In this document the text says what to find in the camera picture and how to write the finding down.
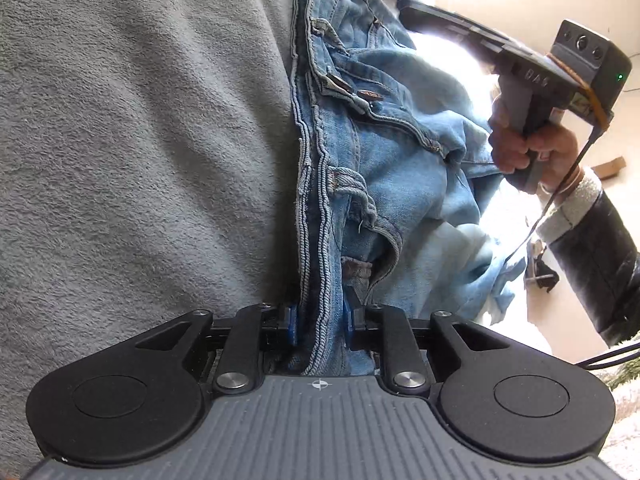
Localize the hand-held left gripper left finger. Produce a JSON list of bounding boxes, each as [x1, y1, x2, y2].
[[131, 302, 302, 396]]

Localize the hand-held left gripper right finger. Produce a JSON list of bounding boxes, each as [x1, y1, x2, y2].
[[342, 289, 507, 396]]

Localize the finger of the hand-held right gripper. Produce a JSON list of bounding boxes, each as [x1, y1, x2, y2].
[[397, 0, 502, 59]]

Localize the blue denim jeans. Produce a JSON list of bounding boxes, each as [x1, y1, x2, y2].
[[287, 0, 531, 378]]

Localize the person's right hand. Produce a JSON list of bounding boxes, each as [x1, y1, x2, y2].
[[486, 96, 584, 192]]

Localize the cardboard scrap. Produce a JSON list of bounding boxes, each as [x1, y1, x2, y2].
[[592, 157, 627, 181]]

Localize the grey bed blanket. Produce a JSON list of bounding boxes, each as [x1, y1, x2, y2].
[[0, 0, 326, 466]]

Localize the black cable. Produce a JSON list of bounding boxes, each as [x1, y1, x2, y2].
[[500, 124, 602, 264], [574, 341, 640, 372]]

